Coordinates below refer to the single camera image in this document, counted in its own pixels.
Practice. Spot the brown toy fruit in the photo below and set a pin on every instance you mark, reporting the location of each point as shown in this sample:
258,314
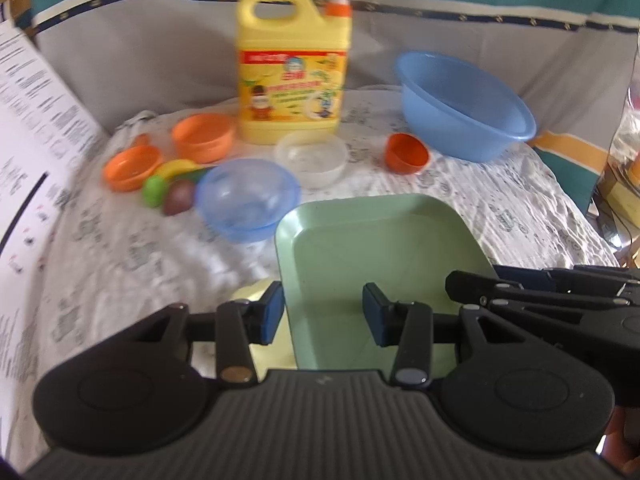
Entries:
178,196

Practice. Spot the small orange cup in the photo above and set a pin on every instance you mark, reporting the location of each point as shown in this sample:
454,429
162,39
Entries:
406,152

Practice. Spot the pale yellow plate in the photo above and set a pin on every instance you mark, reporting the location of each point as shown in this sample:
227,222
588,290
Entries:
252,290

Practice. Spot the green toy fruit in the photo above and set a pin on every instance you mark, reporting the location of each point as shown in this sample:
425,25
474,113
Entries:
154,191

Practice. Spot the white printed paper sheet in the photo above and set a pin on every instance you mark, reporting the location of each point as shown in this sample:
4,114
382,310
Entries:
30,125

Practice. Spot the grey star-trimmed quilt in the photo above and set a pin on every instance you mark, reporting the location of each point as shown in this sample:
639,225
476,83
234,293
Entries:
150,60

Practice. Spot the yellow toy banana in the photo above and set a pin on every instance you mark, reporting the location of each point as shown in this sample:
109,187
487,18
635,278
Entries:
175,167

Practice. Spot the blue translucent bowl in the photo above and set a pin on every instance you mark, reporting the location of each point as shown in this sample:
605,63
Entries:
247,197

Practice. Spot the green square plate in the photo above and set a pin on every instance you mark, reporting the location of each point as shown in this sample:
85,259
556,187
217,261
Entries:
350,240

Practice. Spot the white printed blanket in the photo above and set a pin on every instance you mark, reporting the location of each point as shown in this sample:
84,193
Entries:
125,260

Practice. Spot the yellow box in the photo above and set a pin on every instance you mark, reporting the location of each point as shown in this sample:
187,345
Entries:
622,187

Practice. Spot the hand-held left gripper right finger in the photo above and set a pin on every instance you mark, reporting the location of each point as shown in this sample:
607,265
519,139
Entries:
375,317

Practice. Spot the blue plastic basin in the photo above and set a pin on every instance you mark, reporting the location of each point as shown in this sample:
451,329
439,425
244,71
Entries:
460,110

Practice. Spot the clear white bowl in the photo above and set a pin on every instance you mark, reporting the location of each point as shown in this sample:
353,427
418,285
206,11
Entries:
310,160

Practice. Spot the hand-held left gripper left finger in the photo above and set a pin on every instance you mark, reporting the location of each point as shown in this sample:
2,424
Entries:
272,312

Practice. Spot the person's right hand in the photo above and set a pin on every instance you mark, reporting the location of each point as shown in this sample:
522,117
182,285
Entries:
622,440

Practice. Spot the yellow detergent bottle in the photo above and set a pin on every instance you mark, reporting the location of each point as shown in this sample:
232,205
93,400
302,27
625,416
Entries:
292,85

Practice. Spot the dark green toy vegetable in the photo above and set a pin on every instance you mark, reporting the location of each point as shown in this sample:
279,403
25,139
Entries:
197,175

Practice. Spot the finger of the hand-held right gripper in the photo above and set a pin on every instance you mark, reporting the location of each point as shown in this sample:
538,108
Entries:
560,274
480,287

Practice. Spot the clear plastic bag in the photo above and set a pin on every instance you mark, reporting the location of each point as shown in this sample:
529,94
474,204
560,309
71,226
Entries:
629,110

